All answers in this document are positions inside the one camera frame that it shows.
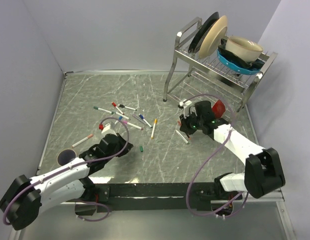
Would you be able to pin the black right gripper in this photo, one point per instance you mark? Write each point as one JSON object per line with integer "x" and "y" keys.
{"x": 184, "y": 126}

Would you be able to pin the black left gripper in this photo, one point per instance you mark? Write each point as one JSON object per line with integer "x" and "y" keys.
{"x": 122, "y": 143}

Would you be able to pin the white marker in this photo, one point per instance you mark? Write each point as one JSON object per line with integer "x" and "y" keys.
{"x": 182, "y": 137}

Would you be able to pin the yellow cap marker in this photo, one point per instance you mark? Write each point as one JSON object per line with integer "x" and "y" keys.
{"x": 154, "y": 128}

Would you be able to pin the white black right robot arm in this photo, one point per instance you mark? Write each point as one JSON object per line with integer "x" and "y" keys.
{"x": 263, "y": 172}

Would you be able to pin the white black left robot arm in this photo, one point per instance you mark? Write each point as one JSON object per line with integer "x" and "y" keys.
{"x": 27, "y": 197}

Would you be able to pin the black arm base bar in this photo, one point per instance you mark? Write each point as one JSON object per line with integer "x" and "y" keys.
{"x": 156, "y": 196}

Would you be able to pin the pink cap marker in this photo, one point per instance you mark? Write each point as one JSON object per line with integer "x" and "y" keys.
{"x": 133, "y": 125}

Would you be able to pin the salmon cap marker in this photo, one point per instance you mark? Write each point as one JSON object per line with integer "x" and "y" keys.
{"x": 82, "y": 140}

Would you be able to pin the red bowl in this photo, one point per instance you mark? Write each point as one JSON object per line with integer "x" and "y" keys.
{"x": 218, "y": 109}

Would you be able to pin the black cap marker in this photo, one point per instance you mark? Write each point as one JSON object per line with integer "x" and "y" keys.
{"x": 127, "y": 107}

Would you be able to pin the green cap marker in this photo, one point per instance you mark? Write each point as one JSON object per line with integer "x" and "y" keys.
{"x": 103, "y": 110}

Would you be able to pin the stainless steel dish rack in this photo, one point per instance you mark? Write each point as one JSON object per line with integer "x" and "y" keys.
{"x": 235, "y": 85}

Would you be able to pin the blue polka dot bowl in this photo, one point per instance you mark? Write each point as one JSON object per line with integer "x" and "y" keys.
{"x": 235, "y": 68}

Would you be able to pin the black plate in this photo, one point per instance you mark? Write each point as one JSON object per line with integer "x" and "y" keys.
{"x": 198, "y": 39}

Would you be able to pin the beige plate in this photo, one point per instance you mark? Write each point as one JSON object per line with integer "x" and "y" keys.
{"x": 213, "y": 37}

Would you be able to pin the black dish under bowl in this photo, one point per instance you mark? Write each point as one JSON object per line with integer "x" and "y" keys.
{"x": 231, "y": 57}

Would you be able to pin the cream ceramic bowl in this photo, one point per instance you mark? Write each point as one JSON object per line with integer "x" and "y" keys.
{"x": 243, "y": 48}

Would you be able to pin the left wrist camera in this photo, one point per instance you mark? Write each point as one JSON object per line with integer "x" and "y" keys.
{"x": 106, "y": 129}

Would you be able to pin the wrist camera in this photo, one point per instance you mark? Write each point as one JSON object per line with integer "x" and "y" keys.
{"x": 106, "y": 129}
{"x": 183, "y": 104}

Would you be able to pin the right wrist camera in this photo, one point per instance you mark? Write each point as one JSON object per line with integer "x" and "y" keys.
{"x": 183, "y": 104}

